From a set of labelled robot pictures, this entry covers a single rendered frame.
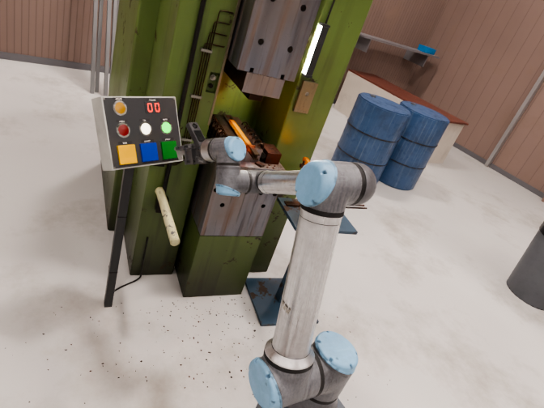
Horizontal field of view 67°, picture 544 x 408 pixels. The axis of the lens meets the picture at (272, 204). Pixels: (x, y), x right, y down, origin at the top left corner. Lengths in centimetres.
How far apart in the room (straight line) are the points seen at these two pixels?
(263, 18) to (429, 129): 344
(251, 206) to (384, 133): 261
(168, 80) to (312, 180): 118
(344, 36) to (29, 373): 217
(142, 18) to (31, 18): 346
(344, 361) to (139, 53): 185
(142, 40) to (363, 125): 279
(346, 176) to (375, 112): 352
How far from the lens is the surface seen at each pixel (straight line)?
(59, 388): 216
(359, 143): 463
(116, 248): 218
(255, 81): 199
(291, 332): 118
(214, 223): 224
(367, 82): 739
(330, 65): 230
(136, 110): 177
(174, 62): 202
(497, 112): 843
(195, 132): 167
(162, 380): 220
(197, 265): 241
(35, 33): 582
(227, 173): 150
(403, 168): 518
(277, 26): 196
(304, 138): 240
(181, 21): 198
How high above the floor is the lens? 179
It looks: 28 degrees down
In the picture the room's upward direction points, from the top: 20 degrees clockwise
